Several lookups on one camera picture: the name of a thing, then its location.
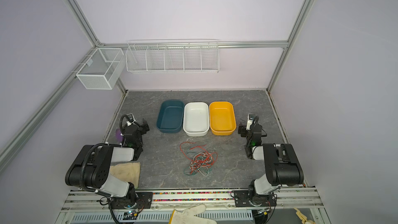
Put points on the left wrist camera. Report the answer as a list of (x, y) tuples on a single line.
[(131, 118)]

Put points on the white mesh box basket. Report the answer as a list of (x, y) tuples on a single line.
[(102, 69)]

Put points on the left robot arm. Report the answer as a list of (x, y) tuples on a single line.
[(90, 171)]

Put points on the white plastic bin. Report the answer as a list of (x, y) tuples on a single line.
[(196, 119)]

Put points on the teal plastic bin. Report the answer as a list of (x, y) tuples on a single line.
[(170, 117)]

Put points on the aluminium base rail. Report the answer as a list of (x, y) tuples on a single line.
[(214, 199)]

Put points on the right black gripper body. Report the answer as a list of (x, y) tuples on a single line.
[(242, 130)]

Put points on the purple pink scoop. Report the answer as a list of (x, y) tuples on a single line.
[(119, 136)]

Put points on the white glove yellow cuff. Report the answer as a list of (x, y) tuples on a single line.
[(190, 216)]

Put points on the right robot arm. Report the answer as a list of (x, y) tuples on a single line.
[(282, 168)]

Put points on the beige work glove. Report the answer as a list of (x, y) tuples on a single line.
[(129, 172)]

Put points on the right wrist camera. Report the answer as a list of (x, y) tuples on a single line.
[(250, 120)]

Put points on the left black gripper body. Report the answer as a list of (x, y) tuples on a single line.
[(144, 126)]

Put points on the white wire wall basket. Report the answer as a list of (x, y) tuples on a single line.
[(173, 56)]

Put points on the yellow plastic bin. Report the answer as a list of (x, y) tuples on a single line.
[(222, 118)]

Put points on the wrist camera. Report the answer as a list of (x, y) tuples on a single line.
[(131, 118), (250, 120)]

